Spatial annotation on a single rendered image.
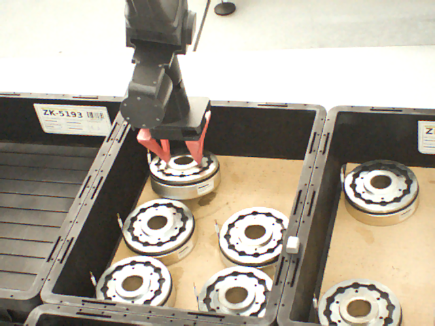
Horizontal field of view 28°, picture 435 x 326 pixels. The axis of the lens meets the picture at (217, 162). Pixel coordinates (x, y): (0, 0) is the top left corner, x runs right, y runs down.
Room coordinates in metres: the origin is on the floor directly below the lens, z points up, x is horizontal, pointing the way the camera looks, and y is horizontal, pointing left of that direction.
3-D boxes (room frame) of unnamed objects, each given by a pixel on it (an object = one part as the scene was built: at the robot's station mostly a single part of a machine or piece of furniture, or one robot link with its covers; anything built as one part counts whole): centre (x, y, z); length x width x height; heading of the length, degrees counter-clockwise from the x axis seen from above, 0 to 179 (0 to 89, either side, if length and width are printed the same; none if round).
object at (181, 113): (0.96, 0.05, 1.00); 0.10 x 0.07 x 0.07; 68
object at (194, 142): (0.96, 0.04, 0.93); 0.07 x 0.07 x 0.09; 68
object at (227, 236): (0.81, -0.03, 0.86); 0.10 x 0.10 x 0.01
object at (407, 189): (0.86, -0.22, 0.86); 0.10 x 0.10 x 0.01
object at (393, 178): (0.86, -0.22, 0.86); 0.05 x 0.05 x 0.01
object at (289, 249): (0.71, -0.07, 0.94); 0.02 x 0.01 x 0.01; 158
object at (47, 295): (0.84, 0.04, 0.92); 0.40 x 0.30 x 0.02; 158
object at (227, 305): (0.71, 0.01, 0.86); 0.05 x 0.05 x 0.01
